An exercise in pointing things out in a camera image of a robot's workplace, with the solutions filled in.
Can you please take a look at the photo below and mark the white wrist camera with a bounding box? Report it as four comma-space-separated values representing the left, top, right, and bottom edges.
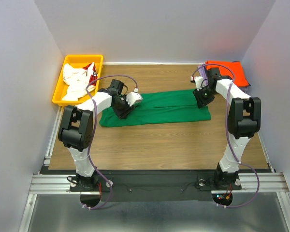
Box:
190, 76, 204, 90
125, 88, 143, 106

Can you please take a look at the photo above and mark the green t shirt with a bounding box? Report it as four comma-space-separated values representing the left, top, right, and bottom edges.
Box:
100, 89, 211, 127

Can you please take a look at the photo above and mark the yellow plastic bin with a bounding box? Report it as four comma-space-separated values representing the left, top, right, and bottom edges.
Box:
52, 55, 103, 106

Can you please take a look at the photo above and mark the folded orange t shirt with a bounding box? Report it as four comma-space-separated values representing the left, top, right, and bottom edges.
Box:
205, 60, 250, 88

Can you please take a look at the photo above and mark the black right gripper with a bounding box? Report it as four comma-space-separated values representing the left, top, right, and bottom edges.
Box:
192, 85, 218, 109

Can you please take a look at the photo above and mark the aluminium frame rail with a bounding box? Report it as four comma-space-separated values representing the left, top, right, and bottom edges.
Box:
29, 173, 289, 194

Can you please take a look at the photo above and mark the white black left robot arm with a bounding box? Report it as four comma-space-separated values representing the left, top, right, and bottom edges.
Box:
58, 79, 143, 191

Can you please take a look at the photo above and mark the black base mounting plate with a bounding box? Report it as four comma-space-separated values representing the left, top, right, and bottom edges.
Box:
37, 170, 274, 203

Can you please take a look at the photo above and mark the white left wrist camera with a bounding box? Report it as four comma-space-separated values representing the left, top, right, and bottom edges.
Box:
125, 88, 143, 106

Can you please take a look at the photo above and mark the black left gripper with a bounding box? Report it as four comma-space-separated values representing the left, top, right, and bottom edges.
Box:
113, 94, 135, 120

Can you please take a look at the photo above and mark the white t shirt red print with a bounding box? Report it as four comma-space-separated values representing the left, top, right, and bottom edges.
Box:
62, 62, 98, 102

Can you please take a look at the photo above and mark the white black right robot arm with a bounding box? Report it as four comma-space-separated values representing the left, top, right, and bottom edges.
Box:
190, 67, 261, 189

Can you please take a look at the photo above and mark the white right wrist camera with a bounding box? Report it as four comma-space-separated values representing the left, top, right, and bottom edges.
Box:
190, 76, 204, 90

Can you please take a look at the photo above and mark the folded purple t shirt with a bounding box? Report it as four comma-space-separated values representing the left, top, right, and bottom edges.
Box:
198, 64, 207, 79

